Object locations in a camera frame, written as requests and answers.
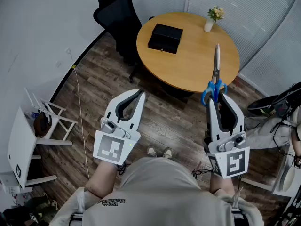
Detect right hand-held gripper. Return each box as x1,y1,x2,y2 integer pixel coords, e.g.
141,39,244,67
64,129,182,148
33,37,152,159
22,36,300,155
204,92,250,179

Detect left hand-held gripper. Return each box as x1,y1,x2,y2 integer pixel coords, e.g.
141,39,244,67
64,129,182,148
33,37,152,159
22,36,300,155
93,89,146,166

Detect blue-handled scissors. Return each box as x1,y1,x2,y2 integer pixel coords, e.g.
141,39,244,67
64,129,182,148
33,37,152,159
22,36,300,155
201,43,228,107

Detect black box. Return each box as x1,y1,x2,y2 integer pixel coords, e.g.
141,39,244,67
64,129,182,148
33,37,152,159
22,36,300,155
147,24,184,55

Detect person's left forearm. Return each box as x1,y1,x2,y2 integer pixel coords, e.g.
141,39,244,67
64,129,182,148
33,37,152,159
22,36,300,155
84,160,119,199

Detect person's right forearm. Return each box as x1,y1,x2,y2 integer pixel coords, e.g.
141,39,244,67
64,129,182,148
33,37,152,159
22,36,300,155
209,173,236,195

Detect black round seat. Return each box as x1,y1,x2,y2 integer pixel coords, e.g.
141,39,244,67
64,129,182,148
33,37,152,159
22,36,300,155
247,95,280,115

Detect person's left shoe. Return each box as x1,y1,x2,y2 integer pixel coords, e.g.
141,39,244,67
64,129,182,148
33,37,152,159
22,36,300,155
147,145,158,158

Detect person's shoe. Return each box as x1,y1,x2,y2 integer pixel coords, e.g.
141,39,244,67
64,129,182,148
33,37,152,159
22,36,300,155
147,145,158,158
162,147,174,159

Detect person's right shoe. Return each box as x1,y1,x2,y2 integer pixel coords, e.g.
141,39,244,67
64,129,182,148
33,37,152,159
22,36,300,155
162,147,174,159

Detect white folding chair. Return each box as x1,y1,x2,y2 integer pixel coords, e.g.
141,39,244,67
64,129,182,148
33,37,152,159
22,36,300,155
24,88,79,147

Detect brown bag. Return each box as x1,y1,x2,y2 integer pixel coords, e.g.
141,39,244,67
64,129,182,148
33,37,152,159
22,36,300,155
33,112,53,137

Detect person's beige shirt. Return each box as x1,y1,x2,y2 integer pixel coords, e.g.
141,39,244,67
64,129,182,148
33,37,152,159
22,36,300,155
49,156,264,226

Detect black mesh office chair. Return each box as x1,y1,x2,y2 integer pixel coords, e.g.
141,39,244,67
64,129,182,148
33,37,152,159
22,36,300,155
93,0,143,83

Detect white vase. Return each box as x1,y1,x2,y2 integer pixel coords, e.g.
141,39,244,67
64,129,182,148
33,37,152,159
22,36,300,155
204,17,215,33

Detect yellow flower bouquet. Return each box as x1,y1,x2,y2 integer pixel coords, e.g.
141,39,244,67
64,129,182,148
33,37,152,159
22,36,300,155
207,6,225,22

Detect white cabinet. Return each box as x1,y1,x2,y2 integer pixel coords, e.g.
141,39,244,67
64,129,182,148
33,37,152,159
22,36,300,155
0,106,58,191

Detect dark backpack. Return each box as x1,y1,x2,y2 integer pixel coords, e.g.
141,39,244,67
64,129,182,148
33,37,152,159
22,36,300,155
0,192,59,226

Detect thin white floor cable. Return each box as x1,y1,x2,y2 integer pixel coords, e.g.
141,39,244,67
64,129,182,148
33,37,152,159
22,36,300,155
68,50,90,180

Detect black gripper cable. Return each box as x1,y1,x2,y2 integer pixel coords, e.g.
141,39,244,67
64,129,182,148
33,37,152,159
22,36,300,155
118,162,130,176
191,169,213,180

